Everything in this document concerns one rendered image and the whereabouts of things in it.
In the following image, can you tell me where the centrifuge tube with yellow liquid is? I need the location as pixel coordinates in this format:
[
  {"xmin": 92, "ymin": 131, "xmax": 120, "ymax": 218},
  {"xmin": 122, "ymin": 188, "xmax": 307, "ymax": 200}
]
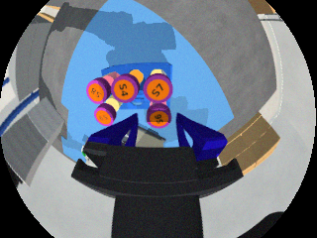
[{"xmin": 143, "ymin": 69, "xmax": 173, "ymax": 103}]

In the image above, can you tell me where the pink tube with purple cap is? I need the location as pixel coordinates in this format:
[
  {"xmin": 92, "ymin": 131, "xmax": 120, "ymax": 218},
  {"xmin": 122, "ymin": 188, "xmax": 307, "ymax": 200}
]
[{"xmin": 86, "ymin": 71, "xmax": 120, "ymax": 104}]

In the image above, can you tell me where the blue flat mat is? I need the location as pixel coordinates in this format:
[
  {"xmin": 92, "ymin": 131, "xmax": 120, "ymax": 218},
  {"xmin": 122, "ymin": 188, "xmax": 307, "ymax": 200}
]
[{"xmin": 61, "ymin": 0, "xmax": 234, "ymax": 163}]

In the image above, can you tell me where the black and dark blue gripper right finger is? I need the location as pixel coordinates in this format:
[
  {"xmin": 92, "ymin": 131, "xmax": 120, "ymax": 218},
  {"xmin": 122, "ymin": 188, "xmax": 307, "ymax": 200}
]
[{"xmin": 176, "ymin": 113, "xmax": 228, "ymax": 162}]

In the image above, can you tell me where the white tube rack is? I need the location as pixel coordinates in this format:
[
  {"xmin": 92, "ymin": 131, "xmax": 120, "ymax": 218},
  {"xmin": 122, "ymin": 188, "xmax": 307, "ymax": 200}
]
[{"xmin": 85, "ymin": 161, "xmax": 97, "ymax": 168}]

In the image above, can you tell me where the blue tube rack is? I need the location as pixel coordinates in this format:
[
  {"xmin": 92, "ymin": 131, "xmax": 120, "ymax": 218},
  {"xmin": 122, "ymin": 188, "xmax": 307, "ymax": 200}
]
[{"xmin": 101, "ymin": 62, "xmax": 172, "ymax": 109}]

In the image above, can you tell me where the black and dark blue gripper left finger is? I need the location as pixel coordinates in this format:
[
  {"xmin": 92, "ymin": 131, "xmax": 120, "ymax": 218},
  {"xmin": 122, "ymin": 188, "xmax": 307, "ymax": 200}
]
[{"xmin": 87, "ymin": 113, "xmax": 139, "ymax": 147}]

